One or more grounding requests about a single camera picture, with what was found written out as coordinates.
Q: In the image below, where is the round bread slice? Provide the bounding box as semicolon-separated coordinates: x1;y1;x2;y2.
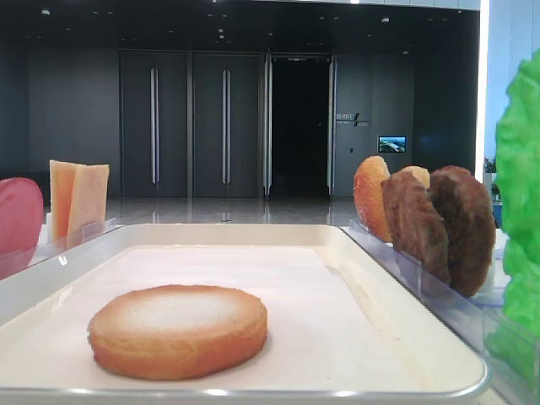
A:
88;284;268;381

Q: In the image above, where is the green lettuce leaf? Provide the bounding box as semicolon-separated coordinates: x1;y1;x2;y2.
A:
484;48;540;376

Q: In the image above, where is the front bread slice in holder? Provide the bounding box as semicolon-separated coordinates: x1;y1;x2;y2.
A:
354;156;392;243

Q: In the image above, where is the bread slice in holder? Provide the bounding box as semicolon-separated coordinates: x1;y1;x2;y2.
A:
354;156;392;243
399;165;430;188

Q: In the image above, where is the front brown meat patty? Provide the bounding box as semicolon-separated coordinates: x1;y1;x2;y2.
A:
381;170;451;285

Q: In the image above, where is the brown meat patty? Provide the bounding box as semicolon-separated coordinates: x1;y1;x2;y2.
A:
430;165;496;297
381;170;451;285

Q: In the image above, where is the rear bread slice in holder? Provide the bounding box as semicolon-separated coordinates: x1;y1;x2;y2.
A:
399;165;430;188

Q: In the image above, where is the front pale cheese slice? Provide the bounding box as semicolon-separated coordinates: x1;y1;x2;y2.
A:
67;165;110;235

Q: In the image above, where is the clear acrylic cheese holder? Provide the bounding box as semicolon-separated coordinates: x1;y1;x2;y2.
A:
30;213;119;265

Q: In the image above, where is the rear brown meat patty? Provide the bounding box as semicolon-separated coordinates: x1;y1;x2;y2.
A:
430;165;496;297

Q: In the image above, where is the rear orange cheese slice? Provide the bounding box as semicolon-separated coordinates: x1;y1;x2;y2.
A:
49;160;79;240

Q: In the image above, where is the red tomato slice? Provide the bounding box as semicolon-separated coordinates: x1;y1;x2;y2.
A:
1;177;44;255

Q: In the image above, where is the clear acrylic tomato holder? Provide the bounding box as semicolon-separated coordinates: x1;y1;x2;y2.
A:
0;247;36;279

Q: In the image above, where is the dark double door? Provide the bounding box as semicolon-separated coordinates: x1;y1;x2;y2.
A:
120;51;262;197

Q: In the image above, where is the white serving tray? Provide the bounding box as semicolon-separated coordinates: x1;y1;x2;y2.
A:
1;224;491;404

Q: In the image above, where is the clear acrylic patty holder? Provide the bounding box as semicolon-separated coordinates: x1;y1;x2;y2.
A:
394;246;507;338

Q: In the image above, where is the small wall display screen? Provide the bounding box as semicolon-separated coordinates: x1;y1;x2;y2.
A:
378;136;407;154

